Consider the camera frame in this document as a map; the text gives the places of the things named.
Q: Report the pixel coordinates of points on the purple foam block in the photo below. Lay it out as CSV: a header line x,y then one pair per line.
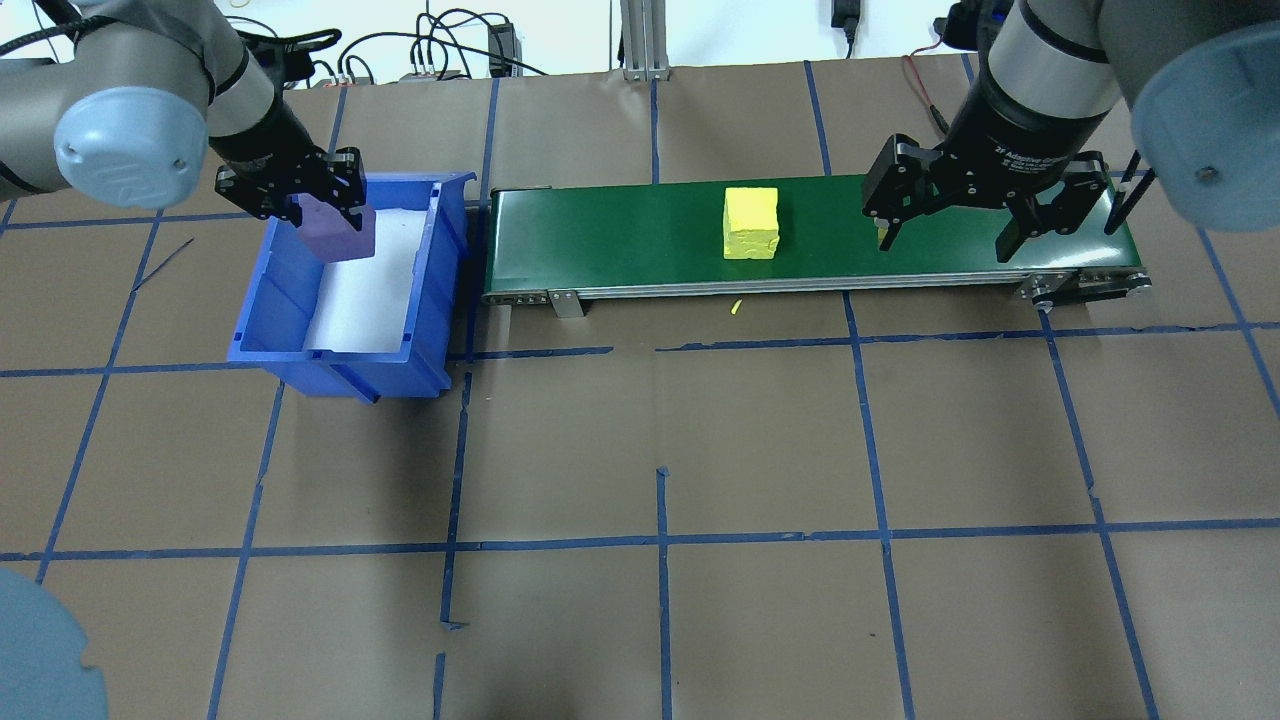
x,y
335,242

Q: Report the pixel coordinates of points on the yellow foam block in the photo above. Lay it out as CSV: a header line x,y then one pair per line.
x,y
750,220

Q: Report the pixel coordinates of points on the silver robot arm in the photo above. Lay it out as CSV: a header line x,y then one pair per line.
x,y
1060,50
130,150

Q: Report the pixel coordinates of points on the blue plastic bin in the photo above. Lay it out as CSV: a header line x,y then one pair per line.
x,y
270,300

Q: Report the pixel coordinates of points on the silver usb hub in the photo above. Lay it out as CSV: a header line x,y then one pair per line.
x,y
345,76
432,74

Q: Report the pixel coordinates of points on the white foam pad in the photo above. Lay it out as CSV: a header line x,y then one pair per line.
x,y
370,300

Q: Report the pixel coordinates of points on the black power adapter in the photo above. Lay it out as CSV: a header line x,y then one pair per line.
x,y
846,15
502,48

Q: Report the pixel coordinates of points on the green conveyor belt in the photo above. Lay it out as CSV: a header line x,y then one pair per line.
x,y
620,235

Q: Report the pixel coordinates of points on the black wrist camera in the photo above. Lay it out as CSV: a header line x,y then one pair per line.
x,y
285,60
968,25

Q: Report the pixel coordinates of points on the aluminium frame post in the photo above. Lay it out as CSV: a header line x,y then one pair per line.
x,y
645,40

